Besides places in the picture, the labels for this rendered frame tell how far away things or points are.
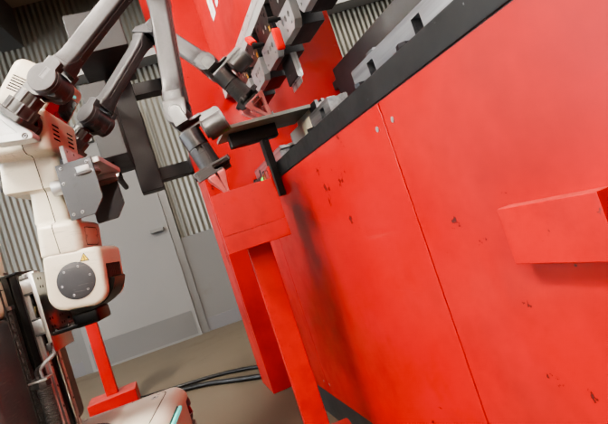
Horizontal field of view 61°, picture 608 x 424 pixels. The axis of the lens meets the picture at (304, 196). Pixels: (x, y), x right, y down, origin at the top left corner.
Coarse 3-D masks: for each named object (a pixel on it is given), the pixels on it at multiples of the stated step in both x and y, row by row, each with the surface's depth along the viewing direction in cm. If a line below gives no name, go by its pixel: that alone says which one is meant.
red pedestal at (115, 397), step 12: (96, 324) 284; (96, 336) 283; (96, 348) 282; (96, 360) 281; (108, 360) 283; (108, 372) 282; (108, 384) 281; (132, 384) 290; (108, 396) 280; (120, 396) 276; (132, 396) 277; (96, 408) 272; (108, 408) 273
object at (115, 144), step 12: (96, 84) 240; (84, 96) 238; (96, 96) 239; (120, 120) 276; (120, 132) 240; (108, 144) 238; (120, 144) 239; (108, 156) 237; (120, 156) 242; (132, 156) 279; (120, 168) 267; (132, 168) 277
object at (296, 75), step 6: (294, 54) 156; (288, 60) 159; (294, 60) 156; (282, 66) 165; (288, 66) 161; (294, 66) 156; (300, 66) 156; (288, 72) 162; (294, 72) 157; (300, 72) 156; (288, 78) 164; (294, 78) 159; (300, 78) 156; (294, 84) 163; (300, 84) 158; (294, 90) 165
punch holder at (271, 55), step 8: (264, 8) 156; (264, 16) 159; (256, 24) 167; (264, 24) 160; (256, 32) 169; (264, 32) 162; (264, 40) 164; (272, 40) 156; (264, 48) 166; (272, 48) 158; (288, 48) 156; (296, 48) 157; (264, 56) 168; (272, 56) 161; (280, 56) 157; (272, 64) 163; (280, 64) 164
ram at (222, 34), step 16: (224, 0) 194; (240, 0) 176; (208, 16) 225; (224, 16) 200; (240, 16) 182; (256, 16) 165; (208, 32) 234; (224, 32) 207; (240, 32) 187; (224, 48) 215; (224, 96) 241
